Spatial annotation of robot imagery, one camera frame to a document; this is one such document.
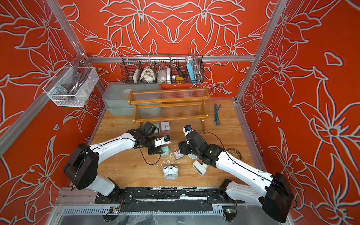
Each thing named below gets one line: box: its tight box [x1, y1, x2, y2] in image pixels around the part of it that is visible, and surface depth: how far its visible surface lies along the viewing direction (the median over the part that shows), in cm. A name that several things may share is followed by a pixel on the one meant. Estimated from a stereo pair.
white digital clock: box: [192, 159, 207, 177], surface depth 81 cm
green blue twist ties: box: [213, 103, 222, 127], surface depth 109 cm
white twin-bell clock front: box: [163, 165, 179, 180], surface depth 76 cm
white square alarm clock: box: [160, 121, 171, 131], surface depth 97 cm
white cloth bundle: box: [140, 67, 156, 83], surface depth 92 cm
